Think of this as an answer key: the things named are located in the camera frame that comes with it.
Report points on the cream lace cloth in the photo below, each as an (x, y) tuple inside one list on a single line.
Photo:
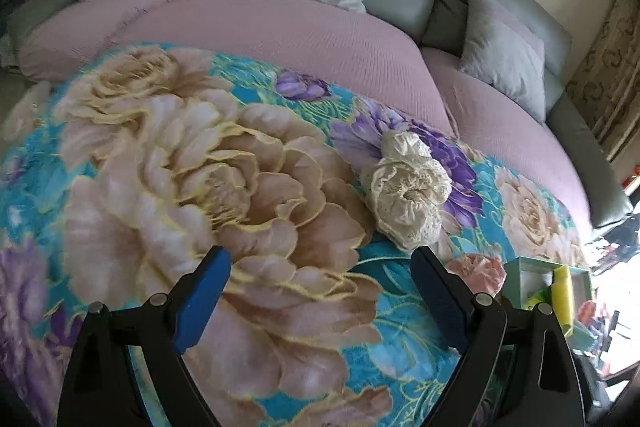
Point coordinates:
[(405, 192)]

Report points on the yellow green sponge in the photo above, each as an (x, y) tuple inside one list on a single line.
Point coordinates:
[(562, 297)]

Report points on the lilac sofa seat cover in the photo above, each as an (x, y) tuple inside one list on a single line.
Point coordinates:
[(300, 32)]

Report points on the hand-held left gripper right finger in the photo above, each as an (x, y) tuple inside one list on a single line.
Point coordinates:
[(440, 302)]

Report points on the floral blue blanket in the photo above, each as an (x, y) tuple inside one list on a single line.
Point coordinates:
[(175, 157)]

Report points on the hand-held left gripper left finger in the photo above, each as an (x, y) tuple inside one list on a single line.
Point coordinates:
[(200, 302)]

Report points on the grey lilac pillow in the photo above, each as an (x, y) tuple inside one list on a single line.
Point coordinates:
[(500, 57)]

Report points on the beige patterned curtain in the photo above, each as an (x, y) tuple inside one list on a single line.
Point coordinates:
[(610, 72)]

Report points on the teal cardboard tray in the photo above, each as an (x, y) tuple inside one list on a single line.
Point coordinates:
[(525, 277)]

